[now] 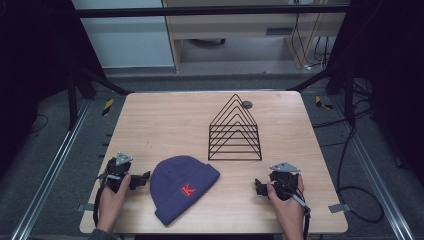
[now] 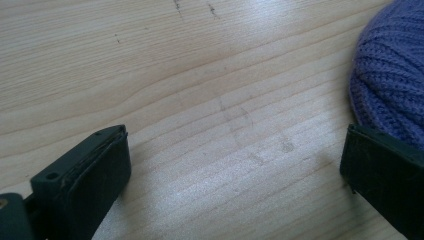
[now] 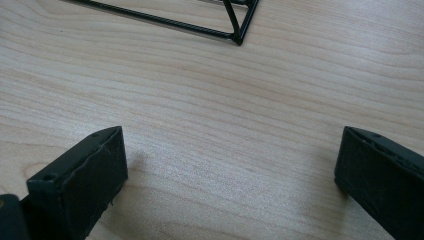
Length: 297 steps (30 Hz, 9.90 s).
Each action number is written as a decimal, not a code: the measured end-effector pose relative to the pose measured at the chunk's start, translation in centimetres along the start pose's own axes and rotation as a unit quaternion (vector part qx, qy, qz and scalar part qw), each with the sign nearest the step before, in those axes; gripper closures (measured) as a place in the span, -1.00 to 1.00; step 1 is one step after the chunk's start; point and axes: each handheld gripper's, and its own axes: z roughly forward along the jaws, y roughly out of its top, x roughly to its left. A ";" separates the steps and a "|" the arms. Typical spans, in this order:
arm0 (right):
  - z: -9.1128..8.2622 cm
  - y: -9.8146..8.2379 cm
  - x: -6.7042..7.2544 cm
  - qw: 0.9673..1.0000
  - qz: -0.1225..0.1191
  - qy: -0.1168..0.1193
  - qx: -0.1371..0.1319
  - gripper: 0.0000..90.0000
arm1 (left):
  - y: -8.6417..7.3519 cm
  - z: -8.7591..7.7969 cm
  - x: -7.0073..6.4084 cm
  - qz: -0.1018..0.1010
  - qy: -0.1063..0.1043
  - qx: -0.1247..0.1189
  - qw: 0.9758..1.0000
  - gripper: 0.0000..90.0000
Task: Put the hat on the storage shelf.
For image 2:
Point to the purple knitted hat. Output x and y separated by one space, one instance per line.
390 73

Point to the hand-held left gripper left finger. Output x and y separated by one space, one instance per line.
83 180

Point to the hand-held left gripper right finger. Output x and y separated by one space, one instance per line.
386 180

